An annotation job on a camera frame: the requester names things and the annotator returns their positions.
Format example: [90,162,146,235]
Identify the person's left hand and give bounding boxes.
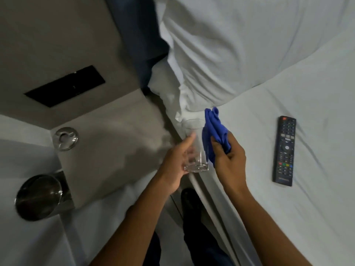
[156,133,201,196]

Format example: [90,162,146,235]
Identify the person's right hand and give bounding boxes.
[210,131,248,192]

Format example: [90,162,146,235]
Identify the blue cleaning cloth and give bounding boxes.
[201,107,232,167]

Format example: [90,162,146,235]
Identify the clear drinking glass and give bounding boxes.
[181,118,209,173]

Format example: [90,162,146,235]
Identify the person's left forearm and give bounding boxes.
[88,177,178,266]

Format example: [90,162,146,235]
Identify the person's right forearm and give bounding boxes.
[222,182,355,266]

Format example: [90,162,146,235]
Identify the small white pillow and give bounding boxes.
[148,60,196,123]

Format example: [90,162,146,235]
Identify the black remote control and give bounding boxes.
[272,115,297,187]

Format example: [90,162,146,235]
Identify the grey bedside table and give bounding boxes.
[50,88,179,211]

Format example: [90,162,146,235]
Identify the dark blue trousers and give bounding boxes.
[149,210,235,266]

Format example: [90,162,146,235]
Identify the bed with white sheet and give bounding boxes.
[166,23,355,266]

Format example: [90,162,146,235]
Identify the large white pillow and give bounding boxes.
[153,0,355,114]

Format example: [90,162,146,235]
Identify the dark blue headboard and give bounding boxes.
[104,0,170,91]

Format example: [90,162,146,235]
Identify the round glass ashtray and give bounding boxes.
[52,126,80,151]

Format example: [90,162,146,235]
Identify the round metal waste bin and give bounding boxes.
[14,169,75,222]

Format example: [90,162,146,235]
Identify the black wall switch panel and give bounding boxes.
[23,65,106,108]

